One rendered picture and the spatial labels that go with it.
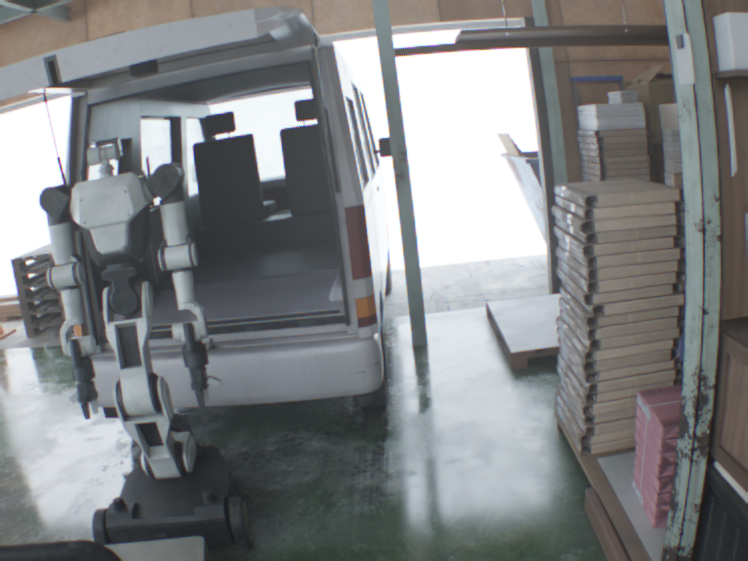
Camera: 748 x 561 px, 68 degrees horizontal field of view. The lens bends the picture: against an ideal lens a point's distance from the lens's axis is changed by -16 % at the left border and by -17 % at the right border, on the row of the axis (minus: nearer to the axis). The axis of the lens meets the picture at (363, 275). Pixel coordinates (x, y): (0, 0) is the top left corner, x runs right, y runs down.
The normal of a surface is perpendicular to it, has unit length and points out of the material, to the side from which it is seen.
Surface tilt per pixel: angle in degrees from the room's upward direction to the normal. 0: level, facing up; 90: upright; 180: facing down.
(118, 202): 90
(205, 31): 106
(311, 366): 87
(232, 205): 93
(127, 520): 45
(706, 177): 90
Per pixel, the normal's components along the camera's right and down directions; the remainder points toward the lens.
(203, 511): 0.01, -0.55
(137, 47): -0.01, 0.48
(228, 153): -0.04, 0.27
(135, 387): 0.08, -0.21
